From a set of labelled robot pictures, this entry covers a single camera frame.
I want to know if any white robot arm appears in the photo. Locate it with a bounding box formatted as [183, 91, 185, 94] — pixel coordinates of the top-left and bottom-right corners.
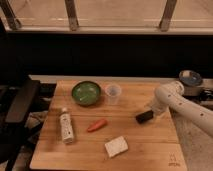
[149, 81, 213, 137]

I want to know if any black eraser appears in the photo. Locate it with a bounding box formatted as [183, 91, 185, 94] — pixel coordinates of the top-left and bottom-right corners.
[136, 110, 153, 124]

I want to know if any orange carrot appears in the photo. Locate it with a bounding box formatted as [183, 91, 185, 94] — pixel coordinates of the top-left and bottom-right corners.
[87, 119, 107, 132]

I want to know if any blue tape roll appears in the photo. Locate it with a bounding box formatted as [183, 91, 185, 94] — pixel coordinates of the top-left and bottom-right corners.
[179, 70, 203, 87]

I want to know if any clear plastic cup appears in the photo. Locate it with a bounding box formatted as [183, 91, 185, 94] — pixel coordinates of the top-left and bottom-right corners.
[105, 84, 122, 105]

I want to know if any green bowl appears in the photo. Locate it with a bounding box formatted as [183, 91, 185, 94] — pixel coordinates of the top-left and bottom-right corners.
[71, 81, 101, 106]

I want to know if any wooden cutting board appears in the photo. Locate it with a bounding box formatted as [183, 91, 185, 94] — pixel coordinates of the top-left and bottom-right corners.
[30, 80, 187, 171]

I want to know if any black office chair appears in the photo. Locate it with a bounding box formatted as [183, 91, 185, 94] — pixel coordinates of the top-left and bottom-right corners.
[0, 80, 40, 171]

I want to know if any white bottle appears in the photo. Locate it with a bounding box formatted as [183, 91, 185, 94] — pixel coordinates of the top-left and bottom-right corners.
[60, 108, 74, 143]

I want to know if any white sponge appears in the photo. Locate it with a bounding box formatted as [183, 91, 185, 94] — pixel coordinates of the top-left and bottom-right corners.
[105, 136, 128, 158]

